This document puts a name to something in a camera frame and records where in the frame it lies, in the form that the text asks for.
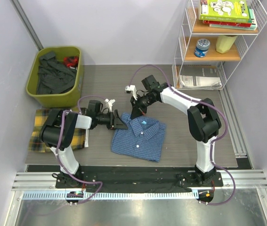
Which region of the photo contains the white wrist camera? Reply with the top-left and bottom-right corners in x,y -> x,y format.
125,85 -> 138,100
105,99 -> 115,112

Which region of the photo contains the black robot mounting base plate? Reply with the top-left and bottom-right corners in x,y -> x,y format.
52,166 -> 224,192

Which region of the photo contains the white folded paper booklet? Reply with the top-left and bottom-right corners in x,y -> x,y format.
179,75 -> 222,89

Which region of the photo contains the folded yellow plaid shirt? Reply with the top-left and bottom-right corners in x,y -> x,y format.
28,109 -> 86,153

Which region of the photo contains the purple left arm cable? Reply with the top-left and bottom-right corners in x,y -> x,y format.
55,95 -> 110,216

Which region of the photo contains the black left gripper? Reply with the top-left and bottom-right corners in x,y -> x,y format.
96,110 -> 128,130

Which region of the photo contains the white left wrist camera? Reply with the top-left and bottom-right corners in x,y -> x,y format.
105,99 -> 115,112

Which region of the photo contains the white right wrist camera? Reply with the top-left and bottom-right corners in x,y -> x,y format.
125,85 -> 138,100

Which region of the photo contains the white wire shelf rack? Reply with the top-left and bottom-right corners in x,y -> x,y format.
172,0 -> 267,90

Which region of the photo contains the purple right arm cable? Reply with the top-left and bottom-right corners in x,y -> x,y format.
128,65 -> 237,207

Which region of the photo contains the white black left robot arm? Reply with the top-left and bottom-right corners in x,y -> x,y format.
40,99 -> 128,188

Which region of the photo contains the blue checked long sleeve shirt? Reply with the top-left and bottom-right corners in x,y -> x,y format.
111,113 -> 166,162

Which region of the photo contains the dark grey shirt in bin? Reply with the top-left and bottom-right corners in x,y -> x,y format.
36,51 -> 77,95

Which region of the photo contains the red book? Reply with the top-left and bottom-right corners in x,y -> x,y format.
202,20 -> 252,27

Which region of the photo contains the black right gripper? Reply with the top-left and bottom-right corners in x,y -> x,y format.
130,93 -> 157,119

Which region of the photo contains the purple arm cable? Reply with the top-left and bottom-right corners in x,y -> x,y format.
55,95 -> 110,216
128,65 -> 237,207

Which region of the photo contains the white slotted cable duct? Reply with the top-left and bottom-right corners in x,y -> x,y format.
22,190 -> 199,201

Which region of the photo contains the blue white round tin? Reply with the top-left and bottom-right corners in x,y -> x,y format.
194,39 -> 210,58

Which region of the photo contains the olive green plastic bin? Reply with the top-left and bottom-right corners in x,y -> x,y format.
26,46 -> 84,108

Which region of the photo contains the aluminium extrusion rail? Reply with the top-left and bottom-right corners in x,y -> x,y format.
12,169 -> 267,191

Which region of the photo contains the pale yellow faceted vase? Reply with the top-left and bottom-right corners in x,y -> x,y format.
216,35 -> 238,54

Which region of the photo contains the red black garment in bin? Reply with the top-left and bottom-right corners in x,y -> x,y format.
63,56 -> 79,68

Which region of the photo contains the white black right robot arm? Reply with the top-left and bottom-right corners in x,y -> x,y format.
125,75 -> 221,186

